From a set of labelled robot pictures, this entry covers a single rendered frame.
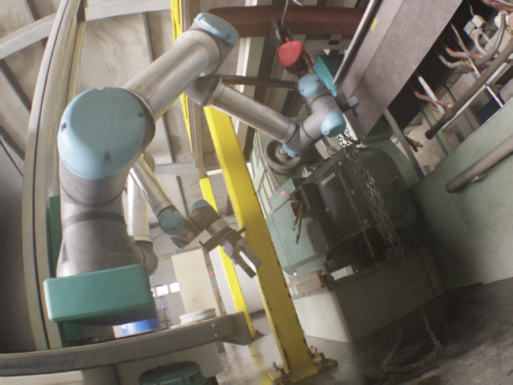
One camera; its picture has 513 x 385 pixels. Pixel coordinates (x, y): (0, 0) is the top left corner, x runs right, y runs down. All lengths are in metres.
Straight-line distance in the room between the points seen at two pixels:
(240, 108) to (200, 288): 6.51
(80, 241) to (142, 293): 0.12
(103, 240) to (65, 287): 0.09
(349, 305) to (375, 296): 0.15
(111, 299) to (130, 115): 0.25
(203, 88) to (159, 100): 0.30
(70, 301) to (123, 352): 0.10
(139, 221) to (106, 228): 0.67
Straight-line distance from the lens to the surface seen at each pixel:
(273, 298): 1.12
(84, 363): 0.41
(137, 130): 0.38
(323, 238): 1.31
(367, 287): 1.40
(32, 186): 0.70
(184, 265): 7.24
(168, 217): 0.92
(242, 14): 1.84
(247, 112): 0.81
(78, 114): 0.39
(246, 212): 1.17
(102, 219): 0.47
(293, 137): 0.87
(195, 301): 7.13
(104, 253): 0.44
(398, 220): 1.38
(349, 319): 1.34
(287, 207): 1.58
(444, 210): 1.53
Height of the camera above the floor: 0.33
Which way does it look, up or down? 20 degrees up
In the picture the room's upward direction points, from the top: 19 degrees counter-clockwise
